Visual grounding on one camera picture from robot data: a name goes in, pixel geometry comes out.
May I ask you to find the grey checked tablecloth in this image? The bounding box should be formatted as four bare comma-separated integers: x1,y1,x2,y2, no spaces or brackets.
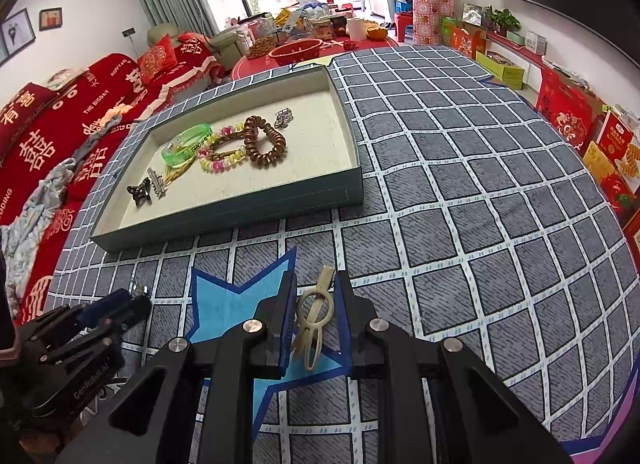
45,44,640,464

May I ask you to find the black hair claw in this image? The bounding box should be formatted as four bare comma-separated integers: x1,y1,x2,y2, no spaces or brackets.
126,177,153,206

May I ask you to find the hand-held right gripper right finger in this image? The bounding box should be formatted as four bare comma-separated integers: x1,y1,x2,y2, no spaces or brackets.
334,269,576,464

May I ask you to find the orange waffle box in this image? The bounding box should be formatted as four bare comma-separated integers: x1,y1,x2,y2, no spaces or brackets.
597,111,640,180

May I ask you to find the red plastic basket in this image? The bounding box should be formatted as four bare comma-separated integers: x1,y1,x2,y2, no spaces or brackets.
268,38,324,67

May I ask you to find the green yellow flat box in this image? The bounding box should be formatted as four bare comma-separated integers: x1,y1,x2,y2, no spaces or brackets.
474,50,526,90

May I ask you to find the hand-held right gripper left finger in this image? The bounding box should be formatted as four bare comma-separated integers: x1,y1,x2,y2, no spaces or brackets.
55,271,300,464

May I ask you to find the grey crumpled cloth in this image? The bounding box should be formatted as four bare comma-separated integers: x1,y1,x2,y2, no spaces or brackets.
0,158,77,306

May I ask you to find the blue star patch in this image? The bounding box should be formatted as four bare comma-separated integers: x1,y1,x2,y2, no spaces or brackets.
189,246,352,441

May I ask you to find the brown spiral hair tie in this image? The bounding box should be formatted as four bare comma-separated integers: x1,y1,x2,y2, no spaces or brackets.
243,115,290,169

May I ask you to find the pink star patch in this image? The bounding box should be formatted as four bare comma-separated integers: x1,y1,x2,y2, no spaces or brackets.
560,414,639,464

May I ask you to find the large red gift box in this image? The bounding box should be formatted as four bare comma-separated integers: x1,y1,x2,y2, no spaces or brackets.
535,66,606,155

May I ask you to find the red low shelf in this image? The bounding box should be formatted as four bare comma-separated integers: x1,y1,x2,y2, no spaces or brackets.
487,33,546,70

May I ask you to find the red round table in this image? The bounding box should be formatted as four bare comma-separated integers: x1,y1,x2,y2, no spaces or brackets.
232,36,402,83

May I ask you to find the red plastic stool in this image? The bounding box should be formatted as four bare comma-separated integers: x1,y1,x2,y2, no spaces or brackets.
393,11,415,40

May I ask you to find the beige hair clip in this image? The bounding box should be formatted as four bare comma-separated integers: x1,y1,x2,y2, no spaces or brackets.
292,265,336,372

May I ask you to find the red printed sofa cover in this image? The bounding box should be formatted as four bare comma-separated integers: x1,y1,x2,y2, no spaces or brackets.
0,39,226,330

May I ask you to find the green translucent bangle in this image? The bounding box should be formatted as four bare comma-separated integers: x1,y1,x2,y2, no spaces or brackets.
160,122,214,168

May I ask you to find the beige armchair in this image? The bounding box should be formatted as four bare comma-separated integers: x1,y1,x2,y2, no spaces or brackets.
147,23,242,71

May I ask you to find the red patterned cushion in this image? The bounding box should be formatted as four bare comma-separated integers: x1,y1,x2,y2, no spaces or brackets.
137,44,180,83

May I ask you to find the small framed wall picture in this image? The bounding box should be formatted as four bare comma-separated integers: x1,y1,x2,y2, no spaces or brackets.
38,7,64,32

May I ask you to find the teal jewelry tray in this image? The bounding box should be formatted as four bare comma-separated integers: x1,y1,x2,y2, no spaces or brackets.
89,65,365,253

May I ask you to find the orange gift bag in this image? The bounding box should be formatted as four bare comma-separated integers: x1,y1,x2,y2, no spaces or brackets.
442,19,487,60

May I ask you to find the large framed wall picture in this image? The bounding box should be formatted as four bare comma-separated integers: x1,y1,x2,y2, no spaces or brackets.
0,8,36,58

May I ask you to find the green potted plant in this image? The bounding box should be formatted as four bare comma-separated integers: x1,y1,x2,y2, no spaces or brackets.
482,5,521,38

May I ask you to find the multicoloured beaded bracelet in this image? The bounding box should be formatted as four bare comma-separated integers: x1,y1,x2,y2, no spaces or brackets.
198,123,246,173

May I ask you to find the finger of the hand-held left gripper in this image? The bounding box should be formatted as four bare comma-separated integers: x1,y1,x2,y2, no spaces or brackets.
104,295,154,341
75,287,135,328

